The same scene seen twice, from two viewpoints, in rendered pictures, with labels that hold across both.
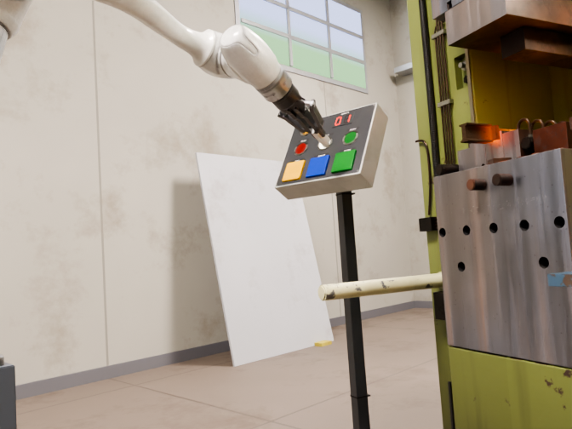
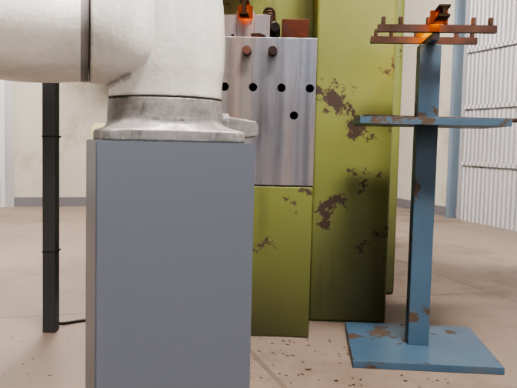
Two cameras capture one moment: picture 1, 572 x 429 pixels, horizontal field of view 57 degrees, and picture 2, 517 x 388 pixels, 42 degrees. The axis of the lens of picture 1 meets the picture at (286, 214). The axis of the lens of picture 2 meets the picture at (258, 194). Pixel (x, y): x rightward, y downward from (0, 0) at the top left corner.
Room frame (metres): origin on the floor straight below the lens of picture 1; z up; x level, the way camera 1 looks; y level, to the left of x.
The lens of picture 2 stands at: (0.25, 1.33, 0.60)
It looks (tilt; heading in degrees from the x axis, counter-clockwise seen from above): 4 degrees down; 298
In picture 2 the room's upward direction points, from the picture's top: 1 degrees clockwise
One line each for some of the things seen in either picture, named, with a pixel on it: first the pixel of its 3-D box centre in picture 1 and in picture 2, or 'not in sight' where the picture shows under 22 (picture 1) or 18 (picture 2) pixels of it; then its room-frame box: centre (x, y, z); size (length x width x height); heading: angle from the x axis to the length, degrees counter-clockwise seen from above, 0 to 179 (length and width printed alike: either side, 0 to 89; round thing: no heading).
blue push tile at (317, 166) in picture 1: (318, 167); not in sight; (1.67, -0.11, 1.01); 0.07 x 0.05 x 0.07; 51
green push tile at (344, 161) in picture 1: (344, 162); not in sight; (1.61, -0.19, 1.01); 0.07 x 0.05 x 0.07; 51
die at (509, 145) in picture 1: (544, 153); (241, 35); (1.39, -0.70, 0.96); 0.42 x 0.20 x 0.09; 116
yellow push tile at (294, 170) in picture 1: (294, 171); not in sight; (1.73, -0.04, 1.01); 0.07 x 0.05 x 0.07; 51
